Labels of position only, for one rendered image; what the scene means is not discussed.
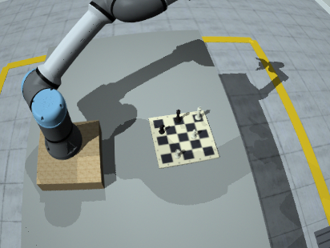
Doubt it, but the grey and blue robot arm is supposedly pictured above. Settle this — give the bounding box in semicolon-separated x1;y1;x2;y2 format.
21;0;178;160

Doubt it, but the black and white chessboard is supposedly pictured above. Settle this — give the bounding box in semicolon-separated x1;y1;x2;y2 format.
149;110;219;169

